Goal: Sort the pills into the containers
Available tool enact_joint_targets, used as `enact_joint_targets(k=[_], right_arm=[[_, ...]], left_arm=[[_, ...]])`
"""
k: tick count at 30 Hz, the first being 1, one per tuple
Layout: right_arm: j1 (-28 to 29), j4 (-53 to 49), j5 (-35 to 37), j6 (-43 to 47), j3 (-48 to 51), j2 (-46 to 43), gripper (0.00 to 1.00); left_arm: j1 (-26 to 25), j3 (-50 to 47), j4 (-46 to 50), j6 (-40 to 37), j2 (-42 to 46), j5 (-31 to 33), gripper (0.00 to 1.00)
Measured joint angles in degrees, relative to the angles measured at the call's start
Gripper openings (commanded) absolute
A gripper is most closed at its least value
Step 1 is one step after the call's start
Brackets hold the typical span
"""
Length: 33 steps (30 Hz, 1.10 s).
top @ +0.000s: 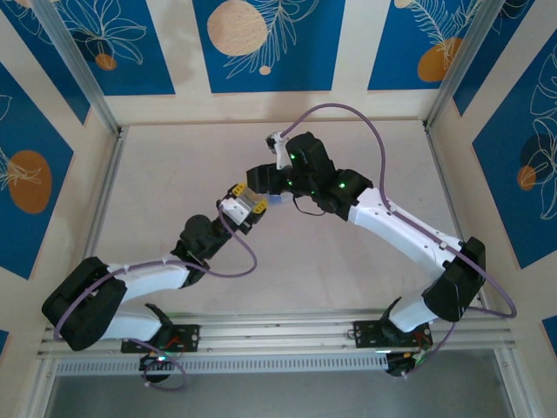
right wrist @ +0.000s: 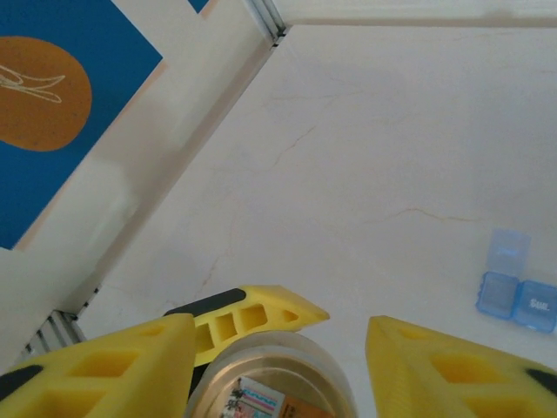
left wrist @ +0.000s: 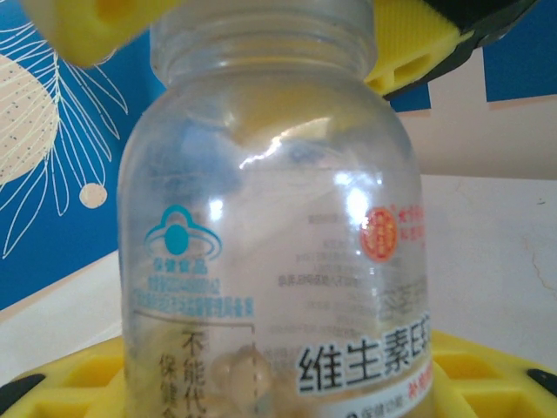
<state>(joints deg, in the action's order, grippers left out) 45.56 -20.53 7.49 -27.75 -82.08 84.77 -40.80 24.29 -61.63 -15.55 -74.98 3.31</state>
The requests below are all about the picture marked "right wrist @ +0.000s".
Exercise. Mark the clear pill bottle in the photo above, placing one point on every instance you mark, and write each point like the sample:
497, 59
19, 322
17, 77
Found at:
270, 374

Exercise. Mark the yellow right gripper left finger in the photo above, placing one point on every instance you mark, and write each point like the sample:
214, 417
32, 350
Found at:
87, 383

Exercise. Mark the aluminium frame post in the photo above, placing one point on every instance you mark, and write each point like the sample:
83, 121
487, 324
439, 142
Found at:
265, 17

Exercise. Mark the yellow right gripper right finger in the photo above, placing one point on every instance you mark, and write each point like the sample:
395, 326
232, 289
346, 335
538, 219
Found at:
457, 383

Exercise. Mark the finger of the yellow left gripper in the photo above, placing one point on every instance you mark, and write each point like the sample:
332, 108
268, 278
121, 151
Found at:
270, 305

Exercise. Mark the blue white weekly pill organizer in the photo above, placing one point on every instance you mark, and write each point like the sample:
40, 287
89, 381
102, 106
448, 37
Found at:
496, 296

